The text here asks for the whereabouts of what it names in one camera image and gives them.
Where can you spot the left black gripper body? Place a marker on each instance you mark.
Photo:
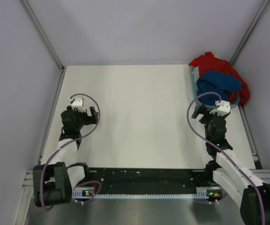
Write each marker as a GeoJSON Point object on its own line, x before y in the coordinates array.
{"type": "Point", "coordinates": [82, 119]}

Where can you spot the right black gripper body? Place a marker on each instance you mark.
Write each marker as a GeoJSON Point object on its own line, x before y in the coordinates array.
{"type": "Point", "coordinates": [206, 119]}

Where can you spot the blue t shirt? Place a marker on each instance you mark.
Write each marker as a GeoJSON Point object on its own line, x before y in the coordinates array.
{"type": "Point", "coordinates": [227, 86]}

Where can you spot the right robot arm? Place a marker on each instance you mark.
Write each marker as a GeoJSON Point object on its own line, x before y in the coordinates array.
{"type": "Point", "coordinates": [248, 191]}

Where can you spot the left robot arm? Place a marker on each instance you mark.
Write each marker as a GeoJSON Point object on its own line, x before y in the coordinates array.
{"type": "Point", "coordinates": [55, 179]}

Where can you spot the light blue laundry basket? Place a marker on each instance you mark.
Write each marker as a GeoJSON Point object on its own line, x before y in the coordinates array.
{"type": "Point", "coordinates": [194, 74]}

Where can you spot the red t shirt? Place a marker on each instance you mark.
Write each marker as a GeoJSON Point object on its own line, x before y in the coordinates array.
{"type": "Point", "coordinates": [208, 61]}

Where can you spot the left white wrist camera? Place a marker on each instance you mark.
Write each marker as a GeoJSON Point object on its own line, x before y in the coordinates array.
{"type": "Point", "coordinates": [77, 104]}

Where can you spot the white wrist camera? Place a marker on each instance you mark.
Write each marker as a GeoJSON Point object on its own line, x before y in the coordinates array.
{"type": "Point", "coordinates": [77, 104]}
{"type": "Point", "coordinates": [222, 108]}

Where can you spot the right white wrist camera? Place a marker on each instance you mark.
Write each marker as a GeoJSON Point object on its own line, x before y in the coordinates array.
{"type": "Point", "coordinates": [222, 108]}

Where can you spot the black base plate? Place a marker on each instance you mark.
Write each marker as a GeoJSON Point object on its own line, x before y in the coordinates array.
{"type": "Point", "coordinates": [147, 181]}

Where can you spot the light blue cable duct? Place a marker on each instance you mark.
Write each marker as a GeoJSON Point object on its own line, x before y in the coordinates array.
{"type": "Point", "coordinates": [212, 194]}

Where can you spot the aluminium frame rail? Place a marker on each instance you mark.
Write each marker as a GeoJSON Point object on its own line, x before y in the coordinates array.
{"type": "Point", "coordinates": [263, 174]}

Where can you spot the left aluminium corner post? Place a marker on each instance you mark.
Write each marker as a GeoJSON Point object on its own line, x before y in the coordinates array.
{"type": "Point", "coordinates": [40, 31]}

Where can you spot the aluminium corner post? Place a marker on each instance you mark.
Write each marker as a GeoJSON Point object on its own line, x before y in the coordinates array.
{"type": "Point", "coordinates": [256, 18]}
{"type": "Point", "coordinates": [40, 31]}

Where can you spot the right aluminium corner post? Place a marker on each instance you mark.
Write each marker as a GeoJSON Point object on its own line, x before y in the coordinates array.
{"type": "Point", "coordinates": [256, 18]}

